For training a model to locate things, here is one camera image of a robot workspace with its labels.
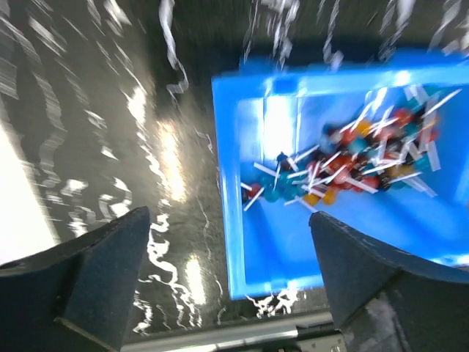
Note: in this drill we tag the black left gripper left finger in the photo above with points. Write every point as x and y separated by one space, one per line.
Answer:
76 296

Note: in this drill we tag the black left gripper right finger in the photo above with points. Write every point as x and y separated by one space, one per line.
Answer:
382 298

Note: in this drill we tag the blue bin with lollipops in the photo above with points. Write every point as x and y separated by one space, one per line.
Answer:
382 148

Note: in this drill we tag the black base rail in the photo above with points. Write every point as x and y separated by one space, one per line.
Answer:
227 338

